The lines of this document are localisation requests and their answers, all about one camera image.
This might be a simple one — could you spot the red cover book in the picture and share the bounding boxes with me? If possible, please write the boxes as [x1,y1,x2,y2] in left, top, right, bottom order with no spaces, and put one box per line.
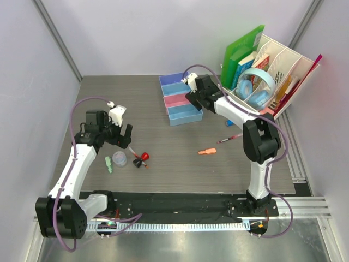
[250,54,270,91]

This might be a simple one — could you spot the pink eraser block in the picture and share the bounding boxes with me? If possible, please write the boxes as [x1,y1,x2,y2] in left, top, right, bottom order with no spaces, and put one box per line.
[259,108,275,116]

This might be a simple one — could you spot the blue small object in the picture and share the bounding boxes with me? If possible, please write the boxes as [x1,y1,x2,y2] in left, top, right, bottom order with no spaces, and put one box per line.
[226,120,234,127]

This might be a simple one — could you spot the pink plastic bin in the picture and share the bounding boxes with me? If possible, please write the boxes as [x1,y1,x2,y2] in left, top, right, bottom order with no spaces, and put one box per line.
[163,93,190,109]

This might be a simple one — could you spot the purple plastic bin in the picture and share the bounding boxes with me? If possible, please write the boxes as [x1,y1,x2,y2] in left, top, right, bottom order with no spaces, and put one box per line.
[159,72,188,86]

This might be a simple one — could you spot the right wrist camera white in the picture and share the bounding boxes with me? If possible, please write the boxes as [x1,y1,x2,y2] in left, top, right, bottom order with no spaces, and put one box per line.
[181,73,198,93]

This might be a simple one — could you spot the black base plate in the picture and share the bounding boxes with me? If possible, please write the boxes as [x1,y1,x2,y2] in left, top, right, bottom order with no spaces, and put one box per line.
[79,190,279,222]

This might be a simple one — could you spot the white desk file organizer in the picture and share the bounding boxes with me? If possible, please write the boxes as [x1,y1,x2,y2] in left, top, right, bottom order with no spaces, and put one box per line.
[217,33,320,121]

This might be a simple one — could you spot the light blue bin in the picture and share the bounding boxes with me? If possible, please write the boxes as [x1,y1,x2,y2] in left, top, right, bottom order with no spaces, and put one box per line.
[167,104,203,126]
[161,82,190,97]

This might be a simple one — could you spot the white slotted cable duct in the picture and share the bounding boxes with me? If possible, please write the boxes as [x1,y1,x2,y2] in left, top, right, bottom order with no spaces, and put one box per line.
[86,221,250,233]

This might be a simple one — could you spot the red black stamp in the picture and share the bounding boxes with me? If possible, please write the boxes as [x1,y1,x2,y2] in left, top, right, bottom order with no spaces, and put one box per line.
[132,151,150,169]

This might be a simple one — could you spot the blue headphones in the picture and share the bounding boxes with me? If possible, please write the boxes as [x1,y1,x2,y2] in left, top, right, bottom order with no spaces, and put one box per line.
[234,68,276,111]

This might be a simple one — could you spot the light blue front bin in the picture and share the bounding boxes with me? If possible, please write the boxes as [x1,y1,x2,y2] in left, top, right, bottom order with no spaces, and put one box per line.
[167,104,203,126]

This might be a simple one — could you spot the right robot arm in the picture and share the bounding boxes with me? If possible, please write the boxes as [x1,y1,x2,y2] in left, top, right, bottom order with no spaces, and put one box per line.
[182,73,281,216]

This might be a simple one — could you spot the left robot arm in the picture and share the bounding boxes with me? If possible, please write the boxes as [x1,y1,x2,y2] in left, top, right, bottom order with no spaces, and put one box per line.
[35,105,133,239]

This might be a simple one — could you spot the blue spine book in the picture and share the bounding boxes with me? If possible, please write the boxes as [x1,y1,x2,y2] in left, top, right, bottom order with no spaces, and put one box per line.
[231,51,257,90]

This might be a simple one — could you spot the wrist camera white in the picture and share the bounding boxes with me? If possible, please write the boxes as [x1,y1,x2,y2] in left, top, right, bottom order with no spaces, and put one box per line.
[181,73,198,93]
[107,101,127,127]

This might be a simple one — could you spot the red transparent folder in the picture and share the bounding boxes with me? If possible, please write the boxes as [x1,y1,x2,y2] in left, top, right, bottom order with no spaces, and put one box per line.
[274,54,322,118]

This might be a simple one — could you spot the yellow booklet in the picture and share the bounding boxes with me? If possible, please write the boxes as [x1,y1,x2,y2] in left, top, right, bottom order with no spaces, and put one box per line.
[275,75,292,103]

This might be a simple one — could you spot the green plastic folder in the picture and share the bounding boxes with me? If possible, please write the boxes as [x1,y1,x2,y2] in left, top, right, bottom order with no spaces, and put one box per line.
[221,25,265,89]

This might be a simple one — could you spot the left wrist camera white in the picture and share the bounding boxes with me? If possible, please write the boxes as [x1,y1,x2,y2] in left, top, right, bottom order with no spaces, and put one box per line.
[107,101,127,127]

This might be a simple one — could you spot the green mini highlighter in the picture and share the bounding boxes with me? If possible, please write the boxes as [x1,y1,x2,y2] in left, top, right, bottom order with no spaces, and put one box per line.
[105,157,113,174]

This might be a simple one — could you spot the clear paperclip jar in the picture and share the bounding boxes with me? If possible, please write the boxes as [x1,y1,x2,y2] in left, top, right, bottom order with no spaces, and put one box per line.
[112,151,127,168]

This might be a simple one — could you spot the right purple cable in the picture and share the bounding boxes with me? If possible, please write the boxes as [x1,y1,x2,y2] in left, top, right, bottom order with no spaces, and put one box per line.
[182,64,294,239]

